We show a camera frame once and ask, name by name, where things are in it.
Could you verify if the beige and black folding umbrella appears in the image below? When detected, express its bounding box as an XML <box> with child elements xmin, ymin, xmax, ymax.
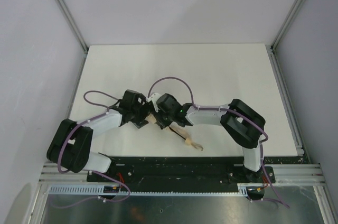
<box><xmin>161</xmin><ymin>125</ymin><xmax>204</xmax><ymax>151</ymax></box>

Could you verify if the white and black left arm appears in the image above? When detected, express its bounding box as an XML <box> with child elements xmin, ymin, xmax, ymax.
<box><xmin>46</xmin><ymin>90</ymin><xmax>154</xmax><ymax>173</ymax></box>

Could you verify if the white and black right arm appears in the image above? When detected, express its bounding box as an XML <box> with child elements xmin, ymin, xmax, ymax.
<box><xmin>149</xmin><ymin>93</ymin><xmax>266</xmax><ymax>172</ymax></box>

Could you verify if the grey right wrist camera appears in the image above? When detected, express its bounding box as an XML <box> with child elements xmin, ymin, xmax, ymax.
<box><xmin>146</xmin><ymin>93</ymin><xmax>162</xmax><ymax>112</ymax></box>

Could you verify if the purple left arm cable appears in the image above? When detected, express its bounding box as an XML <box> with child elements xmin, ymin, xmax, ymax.
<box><xmin>50</xmin><ymin>90</ymin><xmax>122</xmax><ymax>208</ymax></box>

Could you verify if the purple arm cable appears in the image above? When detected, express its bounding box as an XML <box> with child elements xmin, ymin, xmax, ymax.
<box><xmin>148</xmin><ymin>77</ymin><xmax>291</xmax><ymax>209</ymax></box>
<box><xmin>50</xmin><ymin>90</ymin><xmax>122</xmax><ymax>208</ymax></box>

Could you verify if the grey slotted cable duct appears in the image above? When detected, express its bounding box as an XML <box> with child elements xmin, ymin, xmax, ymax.
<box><xmin>47</xmin><ymin>183</ymin><xmax>267</xmax><ymax>197</ymax></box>

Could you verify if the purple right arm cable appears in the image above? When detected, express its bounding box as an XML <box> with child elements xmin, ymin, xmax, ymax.
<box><xmin>148</xmin><ymin>77</ymin><xmax>291</xmax><ymax>209</ymax></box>

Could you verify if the left aluminium frame post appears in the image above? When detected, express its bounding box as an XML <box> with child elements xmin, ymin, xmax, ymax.
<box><xmin>39</xmin><ymin>0</ymin><xmax>89</xmax><ymax>55</ymax></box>

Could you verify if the aluminium frame post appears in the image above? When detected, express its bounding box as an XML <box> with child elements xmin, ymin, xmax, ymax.
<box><xmin>271</xmin><ymin>0</ymin><xmax>324</xmax><ymax>46</ymax></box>
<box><xmin>39</xmin><ymin>0</ymin><xmax>89</xmax><ymax>55</ymax></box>

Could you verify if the aluminium extrusion bracket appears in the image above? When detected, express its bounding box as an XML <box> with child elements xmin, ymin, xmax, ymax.
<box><xmin>271</xmin><ymin>164</ymin><xmax>325</xmax><ymax>186</ymax></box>

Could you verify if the right aluminium frame post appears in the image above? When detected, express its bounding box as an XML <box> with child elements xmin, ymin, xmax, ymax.
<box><xmin>271</xmin><ymin>0</ymin><xmax>324</xmax><ymax>46</ymax></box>

